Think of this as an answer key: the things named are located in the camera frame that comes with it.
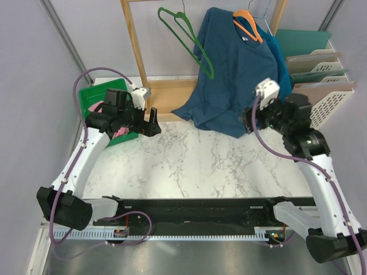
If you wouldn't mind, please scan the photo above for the beige folder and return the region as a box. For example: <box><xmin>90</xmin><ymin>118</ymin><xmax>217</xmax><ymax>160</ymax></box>
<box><xmin>286</xmin><ymin>52</ymin><xmax>342</xmax><ymax>74</ymax></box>

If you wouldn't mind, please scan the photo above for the white perforated file organizer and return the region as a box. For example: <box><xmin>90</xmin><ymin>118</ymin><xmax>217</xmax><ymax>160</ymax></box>
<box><xmin>286</xmin><ymin>49</ymin><xmax>358</xmax><ymax>131</ymax></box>

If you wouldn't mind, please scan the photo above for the dark blue t-shirt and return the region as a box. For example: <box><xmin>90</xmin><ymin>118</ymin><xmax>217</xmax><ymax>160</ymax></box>
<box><xmin>172</xmin><ymin>7</ymin><xmax>278</xmax><ymax>138</ymax></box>

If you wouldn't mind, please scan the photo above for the pink cloth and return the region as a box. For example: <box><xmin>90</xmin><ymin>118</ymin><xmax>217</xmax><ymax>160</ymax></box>
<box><xmin>88</xmin><ymin>100</ymin><xmax>130</xmax><ymax>139</ymax></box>

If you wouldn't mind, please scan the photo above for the pink folder front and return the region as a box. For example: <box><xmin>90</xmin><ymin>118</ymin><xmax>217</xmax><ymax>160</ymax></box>
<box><xmin>292</xmin><ymin>81</ymin><xmax>356</xmax><ymax>105</ymax></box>

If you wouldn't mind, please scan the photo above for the aluminium frame post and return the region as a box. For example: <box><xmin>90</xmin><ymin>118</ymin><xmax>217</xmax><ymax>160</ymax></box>
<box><xmin>318</xmin><ymin>0</ymin><xmax>344</xmax><ymax>32</ymax></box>
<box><xmin>39</xmin><ymin>0</ymin><xmax>87</xmax><ymax>72</ymax></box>

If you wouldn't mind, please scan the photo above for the orange plastic hanger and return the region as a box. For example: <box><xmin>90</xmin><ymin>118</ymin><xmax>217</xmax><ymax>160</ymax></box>
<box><xmin>232</xmin><ymin>6</ymin><xmax>263</xmax><ymax>44</ymax></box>

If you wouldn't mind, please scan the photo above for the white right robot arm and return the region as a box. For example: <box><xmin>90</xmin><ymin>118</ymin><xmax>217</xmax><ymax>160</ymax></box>
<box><xmin>243</xmin><ymin>93</ymin><xmax>366</xmax><ymax>274</ymax></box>

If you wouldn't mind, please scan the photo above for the green plastic tray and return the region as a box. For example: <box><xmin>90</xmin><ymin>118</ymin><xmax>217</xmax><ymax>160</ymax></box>
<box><xmin>79</xmin><ymin>78</ymin><xmax>140</xmax><ymax>147</ymax></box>

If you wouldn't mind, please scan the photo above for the light blue wire hanger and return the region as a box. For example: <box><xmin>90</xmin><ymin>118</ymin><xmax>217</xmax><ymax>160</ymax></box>
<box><xmin>253</xmin><ymin>0</ymin><xmax>273</xmax><ymax>36</ymax></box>

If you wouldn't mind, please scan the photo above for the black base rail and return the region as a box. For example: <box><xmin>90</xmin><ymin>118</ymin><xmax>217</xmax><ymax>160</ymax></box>
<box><xmin>83</xmin><ymin>196</ymin><xmax>319</xmax><ymax>237</ymax></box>

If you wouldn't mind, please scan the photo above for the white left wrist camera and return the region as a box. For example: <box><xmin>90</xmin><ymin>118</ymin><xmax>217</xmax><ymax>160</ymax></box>
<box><xmin>130</xmin><ymin>87</ymin><xmax>151</xmax><ymax>111</ymax></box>

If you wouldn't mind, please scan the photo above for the green plastic hanger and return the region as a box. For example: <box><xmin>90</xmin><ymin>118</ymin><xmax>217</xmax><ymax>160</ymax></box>
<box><xmin>157</xmin><ymin>0</ymin><xmax>215</xmax><ymax>80</ymax></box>

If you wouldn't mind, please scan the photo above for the teal t-shirt on rack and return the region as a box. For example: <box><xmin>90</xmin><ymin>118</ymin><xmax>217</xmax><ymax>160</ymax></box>
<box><xmin>256</xmin><ymin>25</ymin><xmax>292</xmax><ymax>102</ymax></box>

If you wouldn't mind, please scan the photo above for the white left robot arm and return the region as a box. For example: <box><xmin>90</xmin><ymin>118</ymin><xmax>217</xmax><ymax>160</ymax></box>
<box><xmin>37</xmin><ymin>87</ymin><xmax>161</xmax><ymax>231</ymax></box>

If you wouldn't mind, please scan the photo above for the aluminium frame post left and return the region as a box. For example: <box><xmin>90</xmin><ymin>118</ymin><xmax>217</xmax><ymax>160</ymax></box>
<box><xmin>39</xmin><ymin>0</ymin><xmax>87</xmax><ymax>72</ymax></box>

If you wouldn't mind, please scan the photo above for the aluminium frame post right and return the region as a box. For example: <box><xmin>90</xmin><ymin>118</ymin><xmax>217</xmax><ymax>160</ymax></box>
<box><xmin>318</xmin><ymin>0</ymin><xmax>344</xmax><ymax>32</ymax></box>

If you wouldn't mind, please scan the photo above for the white slotted cable duct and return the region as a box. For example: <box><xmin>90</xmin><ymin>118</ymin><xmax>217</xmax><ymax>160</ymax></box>
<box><xmin>54</xmin><ymin>226</ymin><xmax>286</xmax><ymax>241</ymax></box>

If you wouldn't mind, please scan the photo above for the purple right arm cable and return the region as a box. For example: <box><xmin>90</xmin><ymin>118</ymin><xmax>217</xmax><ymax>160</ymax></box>
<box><xmin>251</xmin><ymin>94</ymin><xmax>367</xmax><ymax>275</ymax></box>

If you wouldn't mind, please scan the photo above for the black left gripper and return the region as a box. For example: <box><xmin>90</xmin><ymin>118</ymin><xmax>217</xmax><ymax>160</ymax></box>
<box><xmin>118</xmin><ymin>100</ymin><xmax>161</xmax><ymax>137</ymax></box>

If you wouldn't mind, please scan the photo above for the wooden clothes rack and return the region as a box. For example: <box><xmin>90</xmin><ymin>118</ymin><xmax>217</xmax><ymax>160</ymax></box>
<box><xmin>120</xmin><ymin>1</ymin><xmax>288</xmax><ymax>122</ymax></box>

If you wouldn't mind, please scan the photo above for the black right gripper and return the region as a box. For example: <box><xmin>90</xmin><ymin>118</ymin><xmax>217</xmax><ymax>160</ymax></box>
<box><xmin>239</xmin><ymin>95</ymin><xmax>292</xmax><ymax>136</ymax></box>

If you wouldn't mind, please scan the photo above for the teal folder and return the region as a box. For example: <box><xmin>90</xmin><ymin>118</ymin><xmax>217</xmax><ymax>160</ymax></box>
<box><xmin>275</xmin><ymin>30</ymin><xmax>331</xmax><ymax>60</ymax></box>

